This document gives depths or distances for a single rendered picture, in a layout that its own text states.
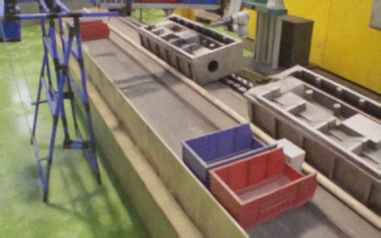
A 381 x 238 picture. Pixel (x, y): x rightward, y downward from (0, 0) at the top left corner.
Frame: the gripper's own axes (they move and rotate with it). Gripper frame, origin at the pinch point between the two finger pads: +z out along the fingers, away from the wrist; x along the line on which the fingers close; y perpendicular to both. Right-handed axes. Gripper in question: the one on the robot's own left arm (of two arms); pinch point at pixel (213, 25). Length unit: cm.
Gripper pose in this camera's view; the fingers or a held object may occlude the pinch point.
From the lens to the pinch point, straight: 272.3
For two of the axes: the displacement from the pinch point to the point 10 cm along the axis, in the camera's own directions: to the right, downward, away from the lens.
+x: 4.6, 4.2, -7.8
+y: -1.5, -8.3, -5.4
